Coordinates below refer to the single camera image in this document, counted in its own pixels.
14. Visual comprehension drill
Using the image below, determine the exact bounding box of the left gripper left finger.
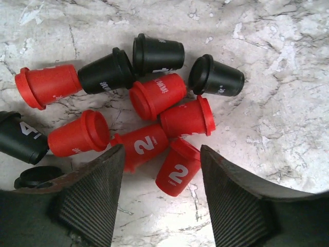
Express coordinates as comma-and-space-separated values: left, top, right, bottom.
1, 145, 125, 246

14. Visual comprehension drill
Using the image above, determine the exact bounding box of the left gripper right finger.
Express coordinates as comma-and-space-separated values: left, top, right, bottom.
200, 145, 328, 246

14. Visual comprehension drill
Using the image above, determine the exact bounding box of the red coffee capsule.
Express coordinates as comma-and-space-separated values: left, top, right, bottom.
155, 138, 201, 197
129, 73, 187, 120
15, 64, 82, 110
159, 96, 216, 138
48, 110, 110, 157
109, 123, 169, 173

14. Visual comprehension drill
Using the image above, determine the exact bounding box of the black coffee capsule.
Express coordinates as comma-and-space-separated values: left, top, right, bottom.
78, 47, 136, 94
133, 33, 185, 76
188, 54, 245, 97
1, 111, 49, 165
14, 166, 64, 189

